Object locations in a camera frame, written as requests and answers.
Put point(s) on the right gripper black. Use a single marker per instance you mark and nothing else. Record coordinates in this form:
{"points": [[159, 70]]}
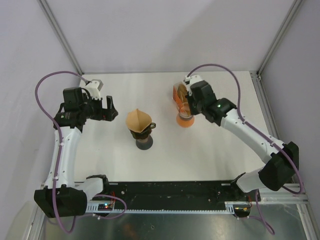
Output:
{"points": [[193, 111]]}

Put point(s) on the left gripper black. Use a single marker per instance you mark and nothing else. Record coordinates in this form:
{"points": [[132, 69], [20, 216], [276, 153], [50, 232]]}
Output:
{"points": [[109, 113]]}

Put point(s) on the glass beaker with orange contents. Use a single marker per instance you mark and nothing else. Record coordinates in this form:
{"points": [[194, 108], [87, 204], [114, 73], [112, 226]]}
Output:
{"points": [[184, 117]]}

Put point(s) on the brown paper coffee filter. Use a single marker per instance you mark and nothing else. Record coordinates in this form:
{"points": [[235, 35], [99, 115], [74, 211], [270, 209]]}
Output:
{"points": [[137, 121]]}

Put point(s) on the olive green plastic dripper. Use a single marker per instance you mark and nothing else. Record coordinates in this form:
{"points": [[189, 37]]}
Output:
{"points": [[145, 133]]}

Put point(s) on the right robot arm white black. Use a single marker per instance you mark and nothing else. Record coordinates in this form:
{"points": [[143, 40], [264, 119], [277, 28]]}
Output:
{"points": [[281, 160]]}

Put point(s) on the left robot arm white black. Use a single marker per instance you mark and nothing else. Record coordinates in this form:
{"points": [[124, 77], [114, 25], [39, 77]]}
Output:
{"points": [[60, 195]]}

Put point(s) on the brown paper coffee filters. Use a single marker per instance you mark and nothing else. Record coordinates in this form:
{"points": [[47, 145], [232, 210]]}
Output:
{"points": [[182, 93]]}

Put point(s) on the orange coffee filter box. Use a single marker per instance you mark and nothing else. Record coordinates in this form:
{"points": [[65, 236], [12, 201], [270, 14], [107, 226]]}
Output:
{"points": [[175, 95]]}

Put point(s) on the grey carafe with red rim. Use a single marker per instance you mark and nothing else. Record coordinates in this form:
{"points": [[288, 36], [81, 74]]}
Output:
{"points": [[144, 144]]}

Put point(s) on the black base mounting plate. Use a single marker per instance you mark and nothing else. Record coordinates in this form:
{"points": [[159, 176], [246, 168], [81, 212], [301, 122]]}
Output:
{"points": [[197, 195]]}

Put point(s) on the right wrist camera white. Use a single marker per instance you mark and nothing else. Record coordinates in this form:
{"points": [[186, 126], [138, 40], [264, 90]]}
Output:
{"points": [[190, 80]]}

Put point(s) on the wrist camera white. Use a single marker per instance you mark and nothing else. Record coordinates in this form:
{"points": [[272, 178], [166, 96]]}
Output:
{"points": [[190, 80], [94, 88]]}

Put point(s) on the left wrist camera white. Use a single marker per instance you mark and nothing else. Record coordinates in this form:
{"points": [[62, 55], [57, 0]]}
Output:
{"points": [[94, 88]]}

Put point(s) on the aluminium frame post left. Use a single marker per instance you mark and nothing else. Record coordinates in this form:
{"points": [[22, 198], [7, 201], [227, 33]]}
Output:
{"points": [[47, 11]]}

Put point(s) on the aluminium frame post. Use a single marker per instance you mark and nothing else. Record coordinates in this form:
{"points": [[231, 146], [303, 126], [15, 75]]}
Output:
{"points": [[280, 34], [47, 11]]}

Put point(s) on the grey slotted cable duct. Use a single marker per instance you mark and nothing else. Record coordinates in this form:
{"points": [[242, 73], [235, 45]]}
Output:
{"points": [[104, 208]]}

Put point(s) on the aluminium frame rail right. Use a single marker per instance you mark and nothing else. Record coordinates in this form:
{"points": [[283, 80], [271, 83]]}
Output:
{"points": [[296, 186]]}

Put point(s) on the aluminium frame post right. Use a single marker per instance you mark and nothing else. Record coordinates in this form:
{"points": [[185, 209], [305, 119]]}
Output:
{"points": [[280, 34]]}

